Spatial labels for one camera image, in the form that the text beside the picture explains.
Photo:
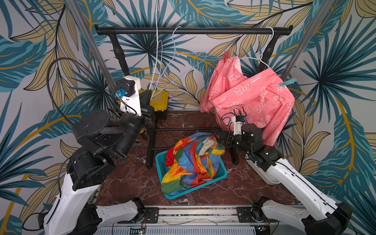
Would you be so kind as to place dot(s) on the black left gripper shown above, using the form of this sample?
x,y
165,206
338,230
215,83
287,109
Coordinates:
x,y
147,109

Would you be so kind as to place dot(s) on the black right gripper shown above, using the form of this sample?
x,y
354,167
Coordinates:
x,y
232,139

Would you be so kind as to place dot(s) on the rainbow striped jacket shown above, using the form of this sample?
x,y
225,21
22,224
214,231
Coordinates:
x,y
192,162

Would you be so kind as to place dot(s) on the pink hooded jacket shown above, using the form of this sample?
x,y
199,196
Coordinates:
x,y
261,99

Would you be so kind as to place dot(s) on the red clothespin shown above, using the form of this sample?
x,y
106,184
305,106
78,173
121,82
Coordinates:
x,y
226,56

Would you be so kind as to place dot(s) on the teal clothespin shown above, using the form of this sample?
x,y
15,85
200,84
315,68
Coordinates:
x,y
287,82

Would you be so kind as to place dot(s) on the white wire hanger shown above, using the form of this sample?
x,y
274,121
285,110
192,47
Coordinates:
x,y
262,51
156,20

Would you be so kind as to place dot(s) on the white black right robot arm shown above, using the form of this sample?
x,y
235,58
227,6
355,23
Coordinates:
x,y
320,215

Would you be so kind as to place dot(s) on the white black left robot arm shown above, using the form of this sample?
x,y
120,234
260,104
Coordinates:
x,y
102,140

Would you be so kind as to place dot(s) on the yellow black toolbox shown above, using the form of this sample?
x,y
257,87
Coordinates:
x,y
158,100

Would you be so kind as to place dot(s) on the teal plastic basket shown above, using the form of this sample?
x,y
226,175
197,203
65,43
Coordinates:
x,y
162,170

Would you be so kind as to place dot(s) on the white plastic tray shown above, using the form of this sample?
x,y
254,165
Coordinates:
x,y
266,177

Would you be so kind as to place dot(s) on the black clothes rack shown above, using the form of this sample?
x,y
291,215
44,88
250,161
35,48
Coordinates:
x,y
112,33

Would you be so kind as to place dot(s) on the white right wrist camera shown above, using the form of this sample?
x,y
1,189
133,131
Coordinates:
x,y
237,124

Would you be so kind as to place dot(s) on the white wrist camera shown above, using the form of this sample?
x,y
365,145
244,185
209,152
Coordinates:
x,y
128,95
237,124

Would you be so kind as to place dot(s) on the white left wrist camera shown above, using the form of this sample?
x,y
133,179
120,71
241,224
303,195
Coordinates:
x,y
128,95

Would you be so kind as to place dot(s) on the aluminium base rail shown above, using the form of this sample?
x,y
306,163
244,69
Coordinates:
x,y
198,220

